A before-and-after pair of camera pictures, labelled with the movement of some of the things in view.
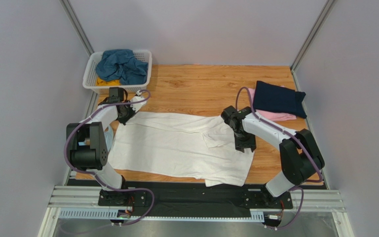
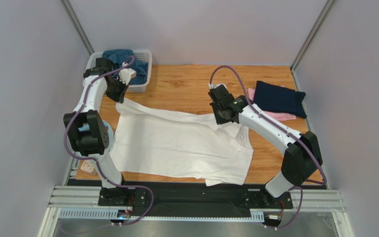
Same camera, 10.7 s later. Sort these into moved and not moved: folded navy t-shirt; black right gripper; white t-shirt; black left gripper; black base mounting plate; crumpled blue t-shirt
Moved: black right gripper; black left gripper
Not moved: folded navy t-shirt; white t-shirt; crumpled blue t-shirt; black base mounting plate
